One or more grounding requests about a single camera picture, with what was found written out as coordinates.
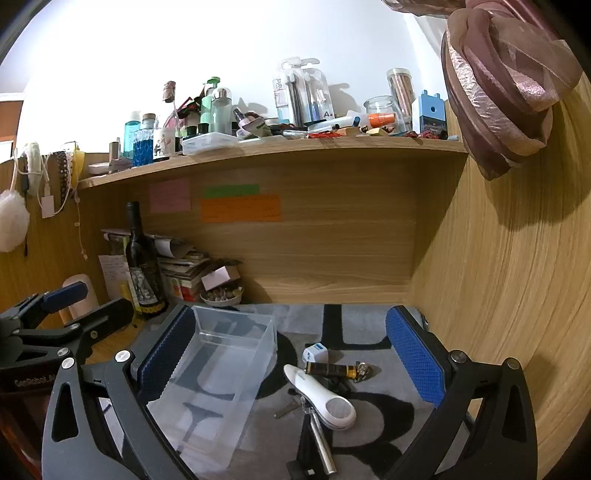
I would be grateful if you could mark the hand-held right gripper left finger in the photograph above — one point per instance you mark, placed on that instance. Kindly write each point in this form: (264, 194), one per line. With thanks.
(168, 355)

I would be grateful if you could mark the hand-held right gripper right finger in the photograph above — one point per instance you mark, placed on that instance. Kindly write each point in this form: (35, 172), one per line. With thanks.
(415, 357)

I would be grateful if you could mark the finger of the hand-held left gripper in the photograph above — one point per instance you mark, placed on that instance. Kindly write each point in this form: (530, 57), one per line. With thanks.
(104, 318)
(64, 295)

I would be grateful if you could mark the clear plastic storage box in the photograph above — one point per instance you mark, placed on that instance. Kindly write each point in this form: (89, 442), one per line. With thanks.
(231, 332)

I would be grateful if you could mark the brown cylindrical bottle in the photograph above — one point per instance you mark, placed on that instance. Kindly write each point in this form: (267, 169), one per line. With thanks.
(330, 370)

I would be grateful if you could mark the small white charger block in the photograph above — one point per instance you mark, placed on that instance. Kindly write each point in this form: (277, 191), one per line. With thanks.
(315, 354)

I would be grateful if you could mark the silver metal rod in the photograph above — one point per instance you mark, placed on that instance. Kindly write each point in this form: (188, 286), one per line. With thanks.
(322, 445)

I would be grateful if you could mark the black rectangular item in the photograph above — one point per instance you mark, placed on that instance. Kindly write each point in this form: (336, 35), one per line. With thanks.
(302, 450)

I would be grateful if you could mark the cream cylindrical object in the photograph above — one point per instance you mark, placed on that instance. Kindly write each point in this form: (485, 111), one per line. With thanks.
(78, 304)

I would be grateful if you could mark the white handwritten note paper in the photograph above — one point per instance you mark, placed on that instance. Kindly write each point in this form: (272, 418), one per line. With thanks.
(113, 277)

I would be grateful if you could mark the dark wine bottle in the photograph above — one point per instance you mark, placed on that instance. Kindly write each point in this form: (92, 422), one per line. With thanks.
(145, 277)

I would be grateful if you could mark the bowl of stones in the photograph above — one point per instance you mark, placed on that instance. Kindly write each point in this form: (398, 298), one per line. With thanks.
(221, 296)

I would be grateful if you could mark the stack of books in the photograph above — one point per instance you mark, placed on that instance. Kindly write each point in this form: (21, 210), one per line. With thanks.
(184, 272)

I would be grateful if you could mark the white blank card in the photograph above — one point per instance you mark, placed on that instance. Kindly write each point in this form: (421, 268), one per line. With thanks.
(216, 278)

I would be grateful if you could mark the white fluffy puff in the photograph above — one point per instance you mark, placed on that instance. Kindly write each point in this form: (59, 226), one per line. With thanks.
(11, 221)

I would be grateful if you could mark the black lace ribbon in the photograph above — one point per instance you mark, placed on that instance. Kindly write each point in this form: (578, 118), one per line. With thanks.
(60, 170)

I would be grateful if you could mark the grey mat with black letters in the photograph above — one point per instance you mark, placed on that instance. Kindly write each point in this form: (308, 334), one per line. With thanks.
(295, 323)

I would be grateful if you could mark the yellow hanging item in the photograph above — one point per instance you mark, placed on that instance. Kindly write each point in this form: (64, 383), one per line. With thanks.
(78, 159)

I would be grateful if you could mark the pink sticky note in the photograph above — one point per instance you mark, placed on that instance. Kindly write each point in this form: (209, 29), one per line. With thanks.
(169, 195)

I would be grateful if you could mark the orange sticky note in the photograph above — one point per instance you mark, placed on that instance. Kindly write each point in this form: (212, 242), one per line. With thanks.
(240, 209)

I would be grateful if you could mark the blue liquid bottle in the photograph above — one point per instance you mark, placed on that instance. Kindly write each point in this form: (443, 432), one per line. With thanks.
(143, 150)

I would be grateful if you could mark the green sticky note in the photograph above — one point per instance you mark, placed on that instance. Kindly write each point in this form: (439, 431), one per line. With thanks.
(231, 191)

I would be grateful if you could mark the teal bottle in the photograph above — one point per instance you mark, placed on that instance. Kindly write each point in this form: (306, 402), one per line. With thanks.
(130, 131)

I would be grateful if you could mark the white printed mug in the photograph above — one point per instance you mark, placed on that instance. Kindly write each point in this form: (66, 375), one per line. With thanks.
(165, 144)

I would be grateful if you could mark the clear lidded plastic container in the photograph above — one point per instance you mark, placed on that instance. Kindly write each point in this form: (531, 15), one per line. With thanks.
(210, 144)

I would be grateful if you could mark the wooden shelf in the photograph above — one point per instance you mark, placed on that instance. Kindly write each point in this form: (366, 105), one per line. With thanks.
(277, 152)

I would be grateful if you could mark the frosted glass bottle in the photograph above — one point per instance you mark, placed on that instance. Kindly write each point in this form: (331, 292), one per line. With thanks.
(220, 113)

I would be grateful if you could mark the green pump bottle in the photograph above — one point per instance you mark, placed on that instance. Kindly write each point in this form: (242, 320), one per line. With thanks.
(207, 106)

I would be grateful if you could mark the orange capped tube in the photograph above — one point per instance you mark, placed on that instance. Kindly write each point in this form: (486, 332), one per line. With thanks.
(381, 121)

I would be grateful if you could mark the small spray bottle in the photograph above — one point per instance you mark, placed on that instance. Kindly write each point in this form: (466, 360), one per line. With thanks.
(240, 120)

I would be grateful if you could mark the blue pencil sharpener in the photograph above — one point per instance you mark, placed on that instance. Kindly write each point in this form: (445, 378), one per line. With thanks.
(430, 115)

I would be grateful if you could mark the white marker tube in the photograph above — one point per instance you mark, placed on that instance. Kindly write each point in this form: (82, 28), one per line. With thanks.
(339, 122)

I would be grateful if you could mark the round glass jar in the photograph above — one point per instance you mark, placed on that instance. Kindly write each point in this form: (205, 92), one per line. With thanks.
(383, 105)

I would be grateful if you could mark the tall clear pencil canister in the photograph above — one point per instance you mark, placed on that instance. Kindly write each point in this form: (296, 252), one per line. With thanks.
(400, 92)

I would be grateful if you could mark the clear blister pen pack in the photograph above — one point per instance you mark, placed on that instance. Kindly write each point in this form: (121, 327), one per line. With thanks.
(318, 97)
(290, 97)

